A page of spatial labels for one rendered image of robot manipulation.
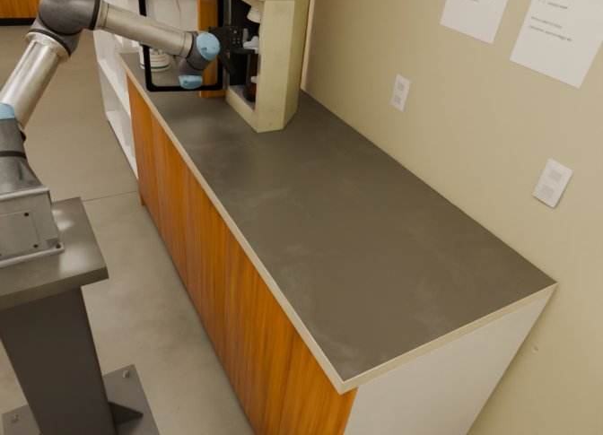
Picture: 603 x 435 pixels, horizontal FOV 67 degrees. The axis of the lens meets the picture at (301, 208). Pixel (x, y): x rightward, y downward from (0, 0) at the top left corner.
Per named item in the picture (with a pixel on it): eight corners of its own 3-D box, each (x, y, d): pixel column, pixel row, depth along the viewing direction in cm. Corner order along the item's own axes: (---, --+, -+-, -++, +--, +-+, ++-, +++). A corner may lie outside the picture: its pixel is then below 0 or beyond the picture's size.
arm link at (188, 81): (189, 75, 145) (181, 43, 146) (177, 91, 154) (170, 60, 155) (212, 76, 150) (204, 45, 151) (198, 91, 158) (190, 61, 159)
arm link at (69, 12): (47, -39, 116) (222, 30, 143) (41, -13, 124) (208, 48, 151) (40, -1, 113) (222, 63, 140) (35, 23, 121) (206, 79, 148)
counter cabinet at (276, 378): (240, 184, 314) (245, 53, 262) (452, 456, 176) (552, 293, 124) (141, 204, 284) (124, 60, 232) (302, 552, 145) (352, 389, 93)
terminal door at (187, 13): (222, 90, 191) (223, -14, 168) (146, 91, 181) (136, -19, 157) (222, 90, 191) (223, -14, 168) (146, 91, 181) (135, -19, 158)
